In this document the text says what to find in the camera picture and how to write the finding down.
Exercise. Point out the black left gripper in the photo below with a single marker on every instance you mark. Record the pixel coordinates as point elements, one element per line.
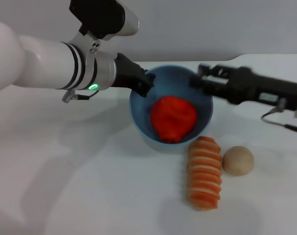
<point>126,73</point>

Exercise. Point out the beige round bun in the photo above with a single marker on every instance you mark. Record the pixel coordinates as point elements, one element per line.
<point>238,160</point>

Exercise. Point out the orange striped bread roll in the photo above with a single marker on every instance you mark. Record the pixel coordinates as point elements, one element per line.
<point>205,173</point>

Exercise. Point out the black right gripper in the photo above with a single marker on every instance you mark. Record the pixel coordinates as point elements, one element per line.
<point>256,88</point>

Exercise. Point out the orange toy fruit with stem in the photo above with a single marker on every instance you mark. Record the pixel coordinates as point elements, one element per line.
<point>174,120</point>

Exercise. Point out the blue bowl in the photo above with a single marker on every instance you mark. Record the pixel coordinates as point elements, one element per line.
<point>138,110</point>

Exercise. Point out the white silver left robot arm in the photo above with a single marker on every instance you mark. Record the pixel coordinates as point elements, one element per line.
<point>40,66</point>

